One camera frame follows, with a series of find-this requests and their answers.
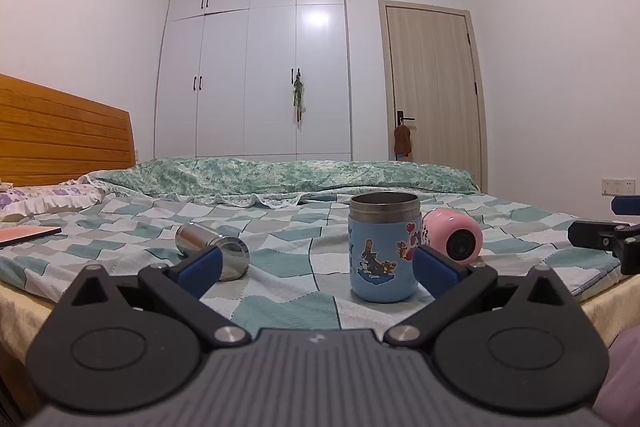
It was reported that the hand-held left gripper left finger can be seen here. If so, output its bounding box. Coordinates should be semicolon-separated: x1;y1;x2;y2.
59;246;251;349

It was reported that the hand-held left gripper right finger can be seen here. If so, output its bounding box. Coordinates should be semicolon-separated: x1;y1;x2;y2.
384;245;583;348

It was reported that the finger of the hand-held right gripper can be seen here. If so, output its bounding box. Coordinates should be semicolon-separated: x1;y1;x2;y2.
567;219;640;276
610;195;640;214

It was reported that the silver steel cup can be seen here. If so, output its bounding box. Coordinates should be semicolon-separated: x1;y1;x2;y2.
174;222;251;282

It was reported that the pink cup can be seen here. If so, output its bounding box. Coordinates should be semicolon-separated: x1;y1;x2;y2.
422;208;484;264

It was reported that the blue cartoon sticker cup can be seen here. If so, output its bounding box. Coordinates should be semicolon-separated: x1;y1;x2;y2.
348;192;422;304

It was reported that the checked bed sheet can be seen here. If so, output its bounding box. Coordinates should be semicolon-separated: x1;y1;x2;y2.
0;191;627;333

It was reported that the green floral quilt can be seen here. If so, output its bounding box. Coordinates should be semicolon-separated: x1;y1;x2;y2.
80;157;478;208

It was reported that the brown hanging bag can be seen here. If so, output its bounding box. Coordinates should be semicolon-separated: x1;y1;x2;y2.
393;124;413;159

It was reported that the person's pink clothing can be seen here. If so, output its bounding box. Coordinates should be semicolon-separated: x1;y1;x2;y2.
592;327;640;427

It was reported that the purple floral pillow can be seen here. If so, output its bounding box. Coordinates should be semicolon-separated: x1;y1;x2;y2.
0;183;108;224

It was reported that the pink flat book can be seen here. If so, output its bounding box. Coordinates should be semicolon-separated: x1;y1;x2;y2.
0;225;63;250

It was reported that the yellow bed skirt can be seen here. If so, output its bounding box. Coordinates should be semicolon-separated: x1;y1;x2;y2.
0;269;640;413

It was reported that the white wardrobe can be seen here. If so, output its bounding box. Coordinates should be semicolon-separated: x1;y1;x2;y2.
154;0;353;162

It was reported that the wooden headboard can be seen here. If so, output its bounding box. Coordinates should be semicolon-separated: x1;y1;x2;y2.
0;73;137;188

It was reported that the green hanging ornament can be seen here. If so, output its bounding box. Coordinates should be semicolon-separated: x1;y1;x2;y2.
291;77;307;124

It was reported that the light wooden door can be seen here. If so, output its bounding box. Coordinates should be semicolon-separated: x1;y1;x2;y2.
377;0;488;192

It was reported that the white wall socket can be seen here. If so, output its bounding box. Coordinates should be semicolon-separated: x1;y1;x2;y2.
601;177;635;196

